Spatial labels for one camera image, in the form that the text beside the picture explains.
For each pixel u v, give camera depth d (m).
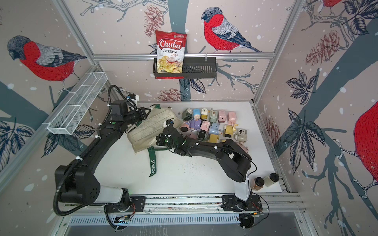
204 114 1.07
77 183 0.41
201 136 0.93
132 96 0.74
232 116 1.02
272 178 0.73
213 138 0.96
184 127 0.97
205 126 0.98
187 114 1.05
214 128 0.98
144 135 0.99
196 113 1.04
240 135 0.95
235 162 0.48
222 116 1.03
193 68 1.07
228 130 0.98
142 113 0.73
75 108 0.76
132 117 0.69
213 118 1.04
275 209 0.73
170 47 0.83
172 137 0.65
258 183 0.70
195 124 1.00
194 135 0.94
